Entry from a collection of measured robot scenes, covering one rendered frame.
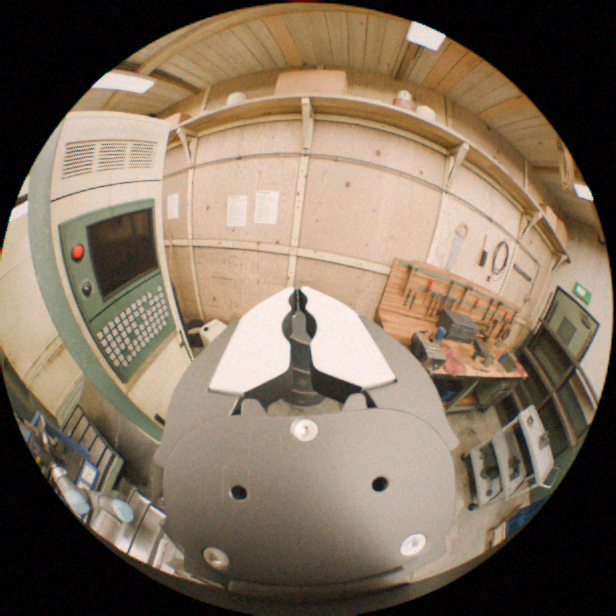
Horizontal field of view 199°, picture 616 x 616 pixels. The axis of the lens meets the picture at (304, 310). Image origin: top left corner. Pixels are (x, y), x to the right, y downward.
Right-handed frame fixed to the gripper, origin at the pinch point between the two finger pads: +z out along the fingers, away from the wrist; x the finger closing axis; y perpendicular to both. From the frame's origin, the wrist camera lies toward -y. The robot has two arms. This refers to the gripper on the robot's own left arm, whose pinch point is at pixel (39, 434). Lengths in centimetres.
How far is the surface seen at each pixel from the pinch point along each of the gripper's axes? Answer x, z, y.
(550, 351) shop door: 120, -446, -18
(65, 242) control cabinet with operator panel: 55, -9, -46
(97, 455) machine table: 11.5, -6.1, 29.4
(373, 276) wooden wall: 196, -130, 0
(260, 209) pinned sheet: 200, -20, -40
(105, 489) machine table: -1.7, -15.9, 32.8
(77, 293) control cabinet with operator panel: 55, -10, -28
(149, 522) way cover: -6, -35, 48
